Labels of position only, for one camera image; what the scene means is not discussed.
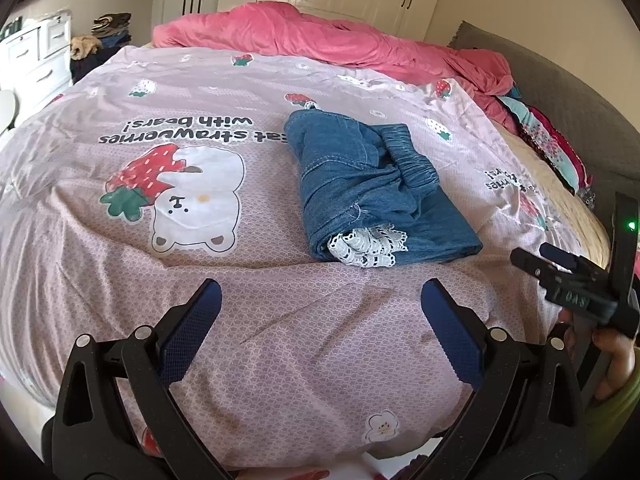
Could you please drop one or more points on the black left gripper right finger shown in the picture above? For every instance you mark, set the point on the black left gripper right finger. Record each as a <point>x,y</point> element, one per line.
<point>554,266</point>

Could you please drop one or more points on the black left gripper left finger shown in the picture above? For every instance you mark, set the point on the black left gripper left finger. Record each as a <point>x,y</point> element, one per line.
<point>116,417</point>

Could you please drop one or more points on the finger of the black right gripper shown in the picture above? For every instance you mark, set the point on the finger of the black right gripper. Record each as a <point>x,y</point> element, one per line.
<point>525,418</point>

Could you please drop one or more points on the blue denim pants lace hem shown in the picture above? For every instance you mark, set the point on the blue denim pants lace hem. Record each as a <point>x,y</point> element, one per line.
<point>369,199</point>

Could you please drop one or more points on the right hand red nails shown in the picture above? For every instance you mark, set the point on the right hand red nails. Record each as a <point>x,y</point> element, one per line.
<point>619,349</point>

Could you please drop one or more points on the cream bed sheet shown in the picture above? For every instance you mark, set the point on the cream bed sheet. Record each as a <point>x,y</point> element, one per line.
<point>590,232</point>

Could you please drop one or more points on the grey upholstered headboard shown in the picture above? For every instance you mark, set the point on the grey upholstered headboard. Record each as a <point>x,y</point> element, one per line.
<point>602,137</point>

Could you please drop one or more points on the pink red blanket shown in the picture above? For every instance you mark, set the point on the pink red blanket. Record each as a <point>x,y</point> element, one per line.
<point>278,28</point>

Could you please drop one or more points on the pink strawberry bear quilt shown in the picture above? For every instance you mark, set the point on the pink strawberry bear quilt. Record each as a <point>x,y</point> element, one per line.
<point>166,167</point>

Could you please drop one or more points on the white drawer cabinet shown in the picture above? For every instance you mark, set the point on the white drawer cabinet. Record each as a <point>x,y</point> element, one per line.
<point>35,63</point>

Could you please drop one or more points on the dark clothes pile on chair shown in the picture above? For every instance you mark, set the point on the dark clothes pile on chair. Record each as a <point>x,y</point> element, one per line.
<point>109,33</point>

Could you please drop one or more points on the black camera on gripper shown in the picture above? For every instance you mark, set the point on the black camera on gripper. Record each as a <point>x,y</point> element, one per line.
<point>625,225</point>

